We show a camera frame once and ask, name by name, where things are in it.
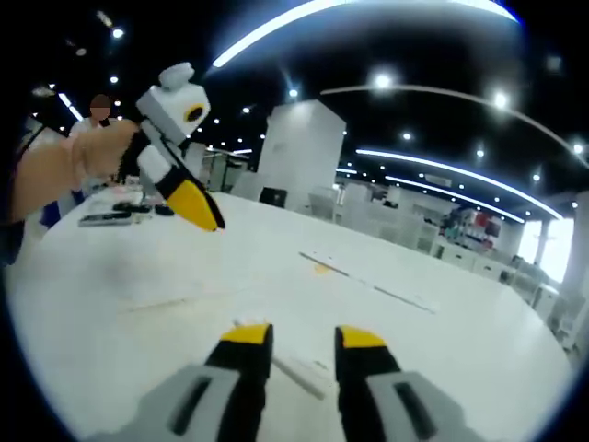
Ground person's left hand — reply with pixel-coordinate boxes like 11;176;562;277
71;118;142;179

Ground long white plastic strip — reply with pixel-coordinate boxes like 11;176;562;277
298;250;441;315

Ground wide white square pillar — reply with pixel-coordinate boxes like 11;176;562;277
254;99;347;216

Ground long curved ceiling light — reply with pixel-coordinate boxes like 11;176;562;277
211;0;519;69

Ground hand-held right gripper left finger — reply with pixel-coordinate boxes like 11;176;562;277
87;323;274;442

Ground dark flat device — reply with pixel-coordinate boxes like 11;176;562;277
77;212;135;228

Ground black desk monitor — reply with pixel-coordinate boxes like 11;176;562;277
259;186;290;207

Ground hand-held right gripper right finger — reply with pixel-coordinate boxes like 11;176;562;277
334;325;489;442

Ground white socket holder cover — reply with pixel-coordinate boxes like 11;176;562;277
271;356;328;400

